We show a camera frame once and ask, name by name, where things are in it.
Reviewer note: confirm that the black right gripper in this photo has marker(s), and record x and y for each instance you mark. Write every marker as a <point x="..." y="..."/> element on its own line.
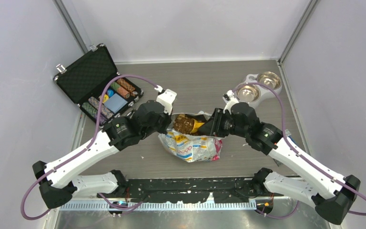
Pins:
<point x="213" y="126"/>

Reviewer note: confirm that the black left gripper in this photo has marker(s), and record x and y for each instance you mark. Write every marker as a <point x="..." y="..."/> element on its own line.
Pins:
<point x="167" y="119"/>

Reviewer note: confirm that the cat food bag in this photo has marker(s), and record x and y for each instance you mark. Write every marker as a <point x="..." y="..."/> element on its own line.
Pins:
<point x="191" y="148"/>

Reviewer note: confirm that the yellow plastic scoop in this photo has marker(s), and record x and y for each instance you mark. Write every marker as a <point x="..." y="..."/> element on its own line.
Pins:
<point x="197" y="124"/>

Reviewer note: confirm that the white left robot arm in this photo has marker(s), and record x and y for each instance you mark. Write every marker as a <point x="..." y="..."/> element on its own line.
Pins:
<point x="61" y="180"/>

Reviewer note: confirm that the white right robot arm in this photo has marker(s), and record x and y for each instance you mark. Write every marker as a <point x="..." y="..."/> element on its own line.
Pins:
<point x="331" y="194"/>

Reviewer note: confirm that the pet food kibble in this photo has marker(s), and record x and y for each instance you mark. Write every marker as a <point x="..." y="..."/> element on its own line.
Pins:
<point x="184" y="124"/>

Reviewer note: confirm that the white double pet bowl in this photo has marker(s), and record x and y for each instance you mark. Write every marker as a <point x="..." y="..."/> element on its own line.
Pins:
<point x="257" y="88"/>

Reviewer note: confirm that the blue playing card deck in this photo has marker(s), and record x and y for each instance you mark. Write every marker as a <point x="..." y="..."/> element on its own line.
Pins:
<point x="115" y="103"/>

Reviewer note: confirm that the orange black chip row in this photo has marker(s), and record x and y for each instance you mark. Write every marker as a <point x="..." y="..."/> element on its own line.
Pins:
<point x="127" y="86"/>

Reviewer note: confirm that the red green chip row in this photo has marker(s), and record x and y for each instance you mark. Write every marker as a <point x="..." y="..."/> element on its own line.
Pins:
<point x="120" y="90"/>

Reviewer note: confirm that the yellow dealer button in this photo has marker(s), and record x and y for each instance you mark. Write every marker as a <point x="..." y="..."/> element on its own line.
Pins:
<point x="104" y="98"/>

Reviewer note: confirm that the green purple chip row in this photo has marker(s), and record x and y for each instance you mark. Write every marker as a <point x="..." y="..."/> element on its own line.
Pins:
<point x="92" y="113"/>

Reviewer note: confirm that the black poker chip case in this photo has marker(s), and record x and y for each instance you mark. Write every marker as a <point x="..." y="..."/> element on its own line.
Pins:
<point x="88" y="76"/>

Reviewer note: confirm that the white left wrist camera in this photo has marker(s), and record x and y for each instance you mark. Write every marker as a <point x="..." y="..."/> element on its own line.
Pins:
<point x="166" y="97"/>

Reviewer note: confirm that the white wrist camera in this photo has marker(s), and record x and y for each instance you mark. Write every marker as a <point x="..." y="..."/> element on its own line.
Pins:
<point x="166" y="97"/>
<point x="230" y="100"/>

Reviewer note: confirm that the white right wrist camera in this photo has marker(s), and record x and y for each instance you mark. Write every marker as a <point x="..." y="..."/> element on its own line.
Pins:
<point x="230" y="100"/>

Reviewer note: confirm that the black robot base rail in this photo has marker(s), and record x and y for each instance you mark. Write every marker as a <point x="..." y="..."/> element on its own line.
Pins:
<point x="193" y="190"/>

